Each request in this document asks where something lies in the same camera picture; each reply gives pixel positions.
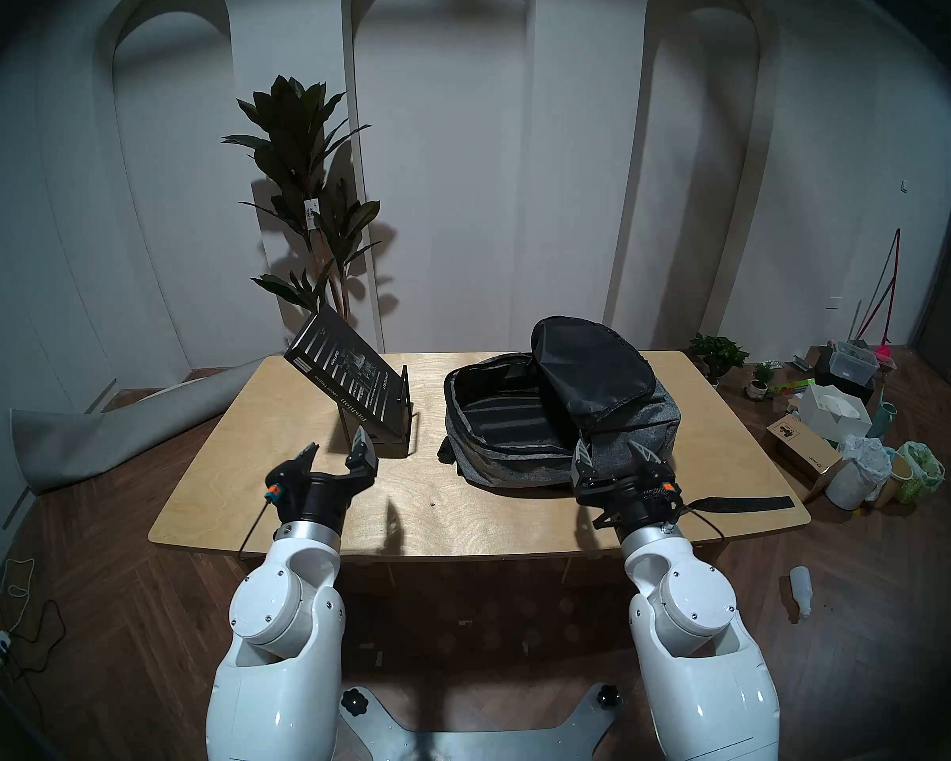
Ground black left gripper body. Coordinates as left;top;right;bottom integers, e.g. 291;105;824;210
266;461;380;529

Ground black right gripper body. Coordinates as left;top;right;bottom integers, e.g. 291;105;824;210
575;466;687;531

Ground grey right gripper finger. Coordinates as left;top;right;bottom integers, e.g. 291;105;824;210
571;438;604;490
628;440;674;476

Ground grey and black backpack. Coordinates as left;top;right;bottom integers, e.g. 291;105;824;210
437;315;796;522

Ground black book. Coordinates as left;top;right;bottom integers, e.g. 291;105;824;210
284;304;411;443

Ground white plastic bag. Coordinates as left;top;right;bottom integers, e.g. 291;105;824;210
824;434;895;511

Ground green mesh bag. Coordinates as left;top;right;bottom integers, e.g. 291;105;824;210
894;441;945;505

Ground light wooden table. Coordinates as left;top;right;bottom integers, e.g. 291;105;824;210
148;350;812;586

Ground bushy small green plant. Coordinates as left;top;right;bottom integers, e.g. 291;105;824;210
688;333;750;388

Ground brown cardboard box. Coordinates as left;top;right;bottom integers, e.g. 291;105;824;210
766;413;841;491

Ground white open box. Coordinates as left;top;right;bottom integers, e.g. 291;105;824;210
799;383;873;443

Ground rolled grey mat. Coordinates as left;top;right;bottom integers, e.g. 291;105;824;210
10;355;274;495

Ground black storage box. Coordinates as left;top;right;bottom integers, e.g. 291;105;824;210
812;347;877;403

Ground clear plastic storage container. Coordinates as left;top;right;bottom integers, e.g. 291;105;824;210
828;339;879;386

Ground tan bucket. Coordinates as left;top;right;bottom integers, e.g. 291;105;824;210
876;450;912;508

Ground tall dark leafy plant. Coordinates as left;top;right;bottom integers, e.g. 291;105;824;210
222;75;383;348

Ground black wire book stand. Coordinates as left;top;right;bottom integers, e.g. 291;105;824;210
337;365;419;459

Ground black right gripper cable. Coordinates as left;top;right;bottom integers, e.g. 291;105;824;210
666;498;726;542

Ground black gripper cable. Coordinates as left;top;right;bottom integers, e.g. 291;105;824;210
238;499;274;560
666;498;726;542

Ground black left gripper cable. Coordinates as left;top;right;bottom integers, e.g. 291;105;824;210
238;499;274;560

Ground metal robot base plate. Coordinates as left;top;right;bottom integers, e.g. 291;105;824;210
339;684;623;761

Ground thin floor cables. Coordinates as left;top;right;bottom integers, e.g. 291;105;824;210
0;522;68;681

